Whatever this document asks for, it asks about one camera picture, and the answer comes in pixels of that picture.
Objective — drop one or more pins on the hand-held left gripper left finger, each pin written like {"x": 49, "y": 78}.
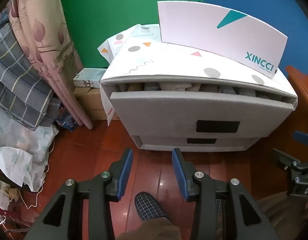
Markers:
{"x": 126, "y": 165}

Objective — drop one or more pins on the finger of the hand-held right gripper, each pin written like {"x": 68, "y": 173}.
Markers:
{"x": 303, "y": 137}
{"x": 283, "y": 156}

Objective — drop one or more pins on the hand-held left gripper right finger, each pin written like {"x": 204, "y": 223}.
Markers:
{"x": 179, "y": 167}

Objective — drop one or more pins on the low grey drawer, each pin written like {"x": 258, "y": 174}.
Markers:
{"x": 169, "y": 143}

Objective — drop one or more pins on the grey drawer cabinet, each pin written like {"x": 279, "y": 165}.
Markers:
{"x": 137, "y": 141}

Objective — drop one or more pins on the dark plaid slipper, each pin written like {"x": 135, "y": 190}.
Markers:
{"x": 150, "y": 205}
{"x": 219, "y": 205}

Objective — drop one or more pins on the orange wooden furniture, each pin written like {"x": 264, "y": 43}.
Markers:
{"x": 303, "y": 85}

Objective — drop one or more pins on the person's left leg brown trousers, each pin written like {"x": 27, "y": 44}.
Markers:
{"x": 149, "y": 230}

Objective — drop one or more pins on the brown cardboard box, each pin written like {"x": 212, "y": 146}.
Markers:
{"x": 91, "y": 102}

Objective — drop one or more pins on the blue printed packet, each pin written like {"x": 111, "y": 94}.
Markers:
{"x": 66, "y": 122}

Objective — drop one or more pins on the light blue tissue box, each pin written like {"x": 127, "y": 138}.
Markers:
{"x": 90, "y": 76}

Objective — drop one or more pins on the white patterned cover cloth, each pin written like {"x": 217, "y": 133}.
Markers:
{"x": 169, "y": 62}

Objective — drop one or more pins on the white floral cloth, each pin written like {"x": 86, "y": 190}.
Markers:
{"x": 19, "y": 142}

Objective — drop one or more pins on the grey plaid blanket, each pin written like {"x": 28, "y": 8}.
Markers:
{"x": 16, "y": 80}

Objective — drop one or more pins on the white board with teal triangle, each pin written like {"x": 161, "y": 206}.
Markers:
{"x": 206, "y": 30}

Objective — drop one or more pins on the pink floral curtain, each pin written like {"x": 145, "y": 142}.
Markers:
{"x": 44, "y": 42}

